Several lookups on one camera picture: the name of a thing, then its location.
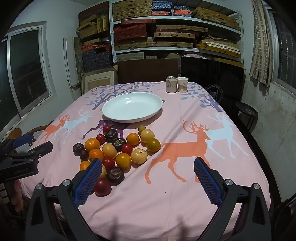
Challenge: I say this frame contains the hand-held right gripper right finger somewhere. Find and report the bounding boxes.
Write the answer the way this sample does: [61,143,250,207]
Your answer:
[193,157,272,241]

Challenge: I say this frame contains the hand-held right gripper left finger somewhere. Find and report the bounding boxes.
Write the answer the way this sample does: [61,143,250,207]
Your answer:
[25,158,103,241]

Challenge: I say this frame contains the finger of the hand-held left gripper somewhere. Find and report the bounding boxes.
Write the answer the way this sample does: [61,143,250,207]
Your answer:
[6,141,53,161]
[0,135,36,155]

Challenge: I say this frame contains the green-tinged orange mandarin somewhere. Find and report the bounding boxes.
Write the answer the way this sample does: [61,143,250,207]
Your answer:
[146,138,161,153]

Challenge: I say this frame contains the white oval plate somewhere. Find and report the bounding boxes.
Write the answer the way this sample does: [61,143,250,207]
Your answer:
[102,93,163,123]

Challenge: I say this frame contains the person's left hand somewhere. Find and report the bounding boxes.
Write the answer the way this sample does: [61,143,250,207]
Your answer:
[9,179,25,213]

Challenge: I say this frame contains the brown wooden chair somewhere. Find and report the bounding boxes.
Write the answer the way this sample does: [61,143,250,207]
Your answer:
[7,120,53,149]

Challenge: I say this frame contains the pink deer-print tablecloth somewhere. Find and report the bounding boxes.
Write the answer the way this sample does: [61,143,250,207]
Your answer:
[20,81,272,241]

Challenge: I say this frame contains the aluminium sliding window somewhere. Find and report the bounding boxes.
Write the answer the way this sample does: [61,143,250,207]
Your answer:
[0,22,57,137]

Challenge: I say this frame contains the black round stool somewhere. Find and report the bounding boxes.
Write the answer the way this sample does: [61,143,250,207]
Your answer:
[235,102,259,127]

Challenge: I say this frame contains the white door panel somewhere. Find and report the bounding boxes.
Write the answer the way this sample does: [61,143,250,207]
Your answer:
[63,37,81,100]

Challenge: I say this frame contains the framed picture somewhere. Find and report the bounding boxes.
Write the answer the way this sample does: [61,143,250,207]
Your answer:
[81,65,118,95]

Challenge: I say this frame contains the grey-green stone slab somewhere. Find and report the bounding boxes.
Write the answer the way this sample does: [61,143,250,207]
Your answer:
[74,37,85,76]

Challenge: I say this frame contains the printed paper cup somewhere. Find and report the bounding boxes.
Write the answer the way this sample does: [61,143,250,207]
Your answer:
[176,77,189,93]

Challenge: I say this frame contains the blue patterned boxes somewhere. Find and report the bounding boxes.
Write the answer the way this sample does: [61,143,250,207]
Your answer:
[81,50,114,72]

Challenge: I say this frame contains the pale pink drink can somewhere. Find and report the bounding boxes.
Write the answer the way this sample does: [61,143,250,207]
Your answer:
[166,76,177,93]

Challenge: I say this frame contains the black chair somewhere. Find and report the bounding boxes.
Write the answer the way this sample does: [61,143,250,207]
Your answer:
[180,56,245,109]

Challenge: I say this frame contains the red-orange patterned boxes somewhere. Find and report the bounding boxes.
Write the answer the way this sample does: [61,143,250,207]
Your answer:
[81,42,112,52]

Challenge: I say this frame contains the brown wooden board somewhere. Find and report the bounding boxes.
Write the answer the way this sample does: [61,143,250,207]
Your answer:
[113,58,180,84]

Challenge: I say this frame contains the pile of olive woven boxes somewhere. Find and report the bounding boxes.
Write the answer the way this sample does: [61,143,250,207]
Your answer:
[76,1,110,42]

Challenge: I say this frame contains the white metal shelf rack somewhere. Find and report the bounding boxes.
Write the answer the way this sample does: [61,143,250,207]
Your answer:
[110,0,244,64]

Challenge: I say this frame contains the stack of yellow flat boxes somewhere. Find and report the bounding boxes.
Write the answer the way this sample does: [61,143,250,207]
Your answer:
[196,39,241,58]

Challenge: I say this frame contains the beige checked curtain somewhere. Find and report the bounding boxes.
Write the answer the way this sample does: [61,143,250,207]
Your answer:
[249,0,275,90]

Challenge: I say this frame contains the stack of red patterned boxes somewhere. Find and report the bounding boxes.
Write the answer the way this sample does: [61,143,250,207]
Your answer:
[113,19,156,42]

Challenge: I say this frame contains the stack of tan woven boxes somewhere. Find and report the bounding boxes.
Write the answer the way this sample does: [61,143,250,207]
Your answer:
[112,0,241,62]

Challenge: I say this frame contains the barred window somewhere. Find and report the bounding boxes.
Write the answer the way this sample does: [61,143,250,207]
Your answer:
[266,9,296,86]

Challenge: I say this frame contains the stack of blue-red patterned boxes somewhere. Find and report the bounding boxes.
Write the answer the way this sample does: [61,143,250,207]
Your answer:
[151,1,191,17]

